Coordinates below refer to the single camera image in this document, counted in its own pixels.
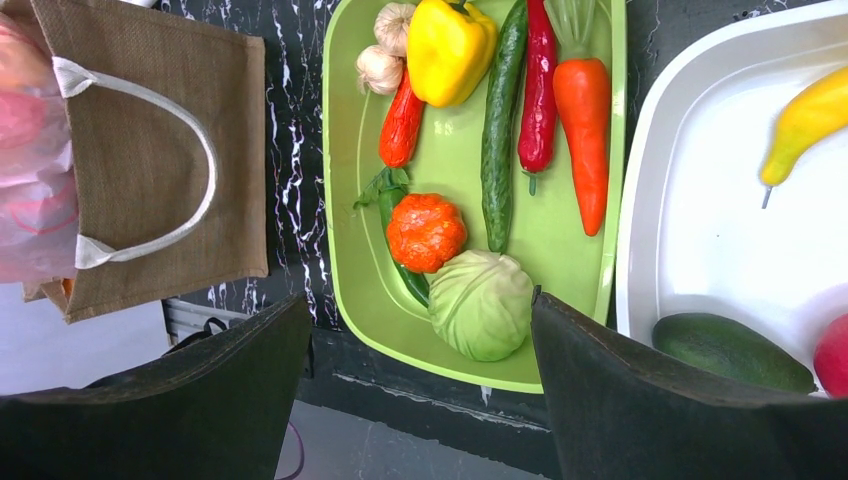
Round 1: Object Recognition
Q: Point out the orange carrot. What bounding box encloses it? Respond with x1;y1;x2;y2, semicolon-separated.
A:
544;1;612;236

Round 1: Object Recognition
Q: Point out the white garlic bulb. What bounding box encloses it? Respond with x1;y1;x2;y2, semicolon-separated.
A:
355;45;405;95
373;2;416;57

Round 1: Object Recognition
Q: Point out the green avocado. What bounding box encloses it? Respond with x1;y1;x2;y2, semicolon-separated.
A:
652;312;817;394

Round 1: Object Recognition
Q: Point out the white plastic tray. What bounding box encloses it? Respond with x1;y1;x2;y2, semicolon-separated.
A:
616;1;847;367

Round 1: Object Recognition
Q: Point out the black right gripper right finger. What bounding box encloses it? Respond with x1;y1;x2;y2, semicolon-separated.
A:
531;288;847;479

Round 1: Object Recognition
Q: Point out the red chili pepper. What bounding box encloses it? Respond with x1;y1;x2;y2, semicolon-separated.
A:
517;0;557;196

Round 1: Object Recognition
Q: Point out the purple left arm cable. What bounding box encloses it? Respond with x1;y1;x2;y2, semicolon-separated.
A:
278;421;307;480

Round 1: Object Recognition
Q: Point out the orange bumpy fruit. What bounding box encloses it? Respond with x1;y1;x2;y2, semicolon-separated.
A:
396;193;467;274

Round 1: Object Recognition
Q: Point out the aluminium base frame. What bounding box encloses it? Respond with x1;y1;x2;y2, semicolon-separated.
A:
162;299;249;346

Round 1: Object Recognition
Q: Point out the yellow bell pepper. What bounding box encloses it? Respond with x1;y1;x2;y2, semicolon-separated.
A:
407;0;498;108

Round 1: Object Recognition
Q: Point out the pink plastic grocery bag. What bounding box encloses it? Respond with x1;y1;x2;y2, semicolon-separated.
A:
1;15;79;283

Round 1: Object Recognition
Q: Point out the green cabbage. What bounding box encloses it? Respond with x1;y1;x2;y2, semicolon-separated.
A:
428;250;534;362

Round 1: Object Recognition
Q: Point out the small red orange pepper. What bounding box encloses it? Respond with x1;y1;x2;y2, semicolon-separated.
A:
378;68;425;168

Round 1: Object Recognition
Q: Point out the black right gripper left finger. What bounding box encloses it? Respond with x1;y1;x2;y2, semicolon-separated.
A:
1;295;311;479

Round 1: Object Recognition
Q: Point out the red apple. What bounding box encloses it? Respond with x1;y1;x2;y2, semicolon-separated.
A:
813;314;847;398

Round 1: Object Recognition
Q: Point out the brown paper bag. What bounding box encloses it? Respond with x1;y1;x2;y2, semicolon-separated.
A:
1;1;269;323

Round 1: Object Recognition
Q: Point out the green cucumber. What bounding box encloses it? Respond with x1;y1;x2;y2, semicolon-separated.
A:
480;1;528;253

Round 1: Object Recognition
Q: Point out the dark green chili pepper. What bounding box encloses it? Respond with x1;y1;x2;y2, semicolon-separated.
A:
353;167;430;308

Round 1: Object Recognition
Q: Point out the yellow banana bunch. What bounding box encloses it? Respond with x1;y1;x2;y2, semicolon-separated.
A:
759;67;847;209

